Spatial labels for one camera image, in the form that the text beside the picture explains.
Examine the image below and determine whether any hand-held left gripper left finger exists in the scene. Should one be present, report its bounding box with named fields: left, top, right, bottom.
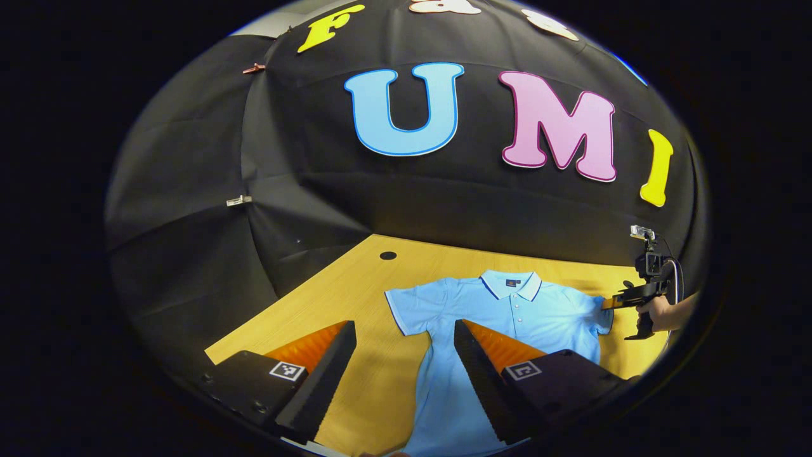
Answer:
left=202, top=319, right=358, bottom=445

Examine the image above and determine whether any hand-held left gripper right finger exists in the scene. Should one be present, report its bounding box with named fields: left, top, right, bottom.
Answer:
left=453, top=319, right=638, bottom=446

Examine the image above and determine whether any light blue T-shirt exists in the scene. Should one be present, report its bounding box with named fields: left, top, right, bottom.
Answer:
left=384, top=270, right=615, bottom=457

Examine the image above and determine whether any black backdrop cloth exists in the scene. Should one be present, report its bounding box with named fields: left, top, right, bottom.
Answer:
left=105, top=0, right=708, bottom=372

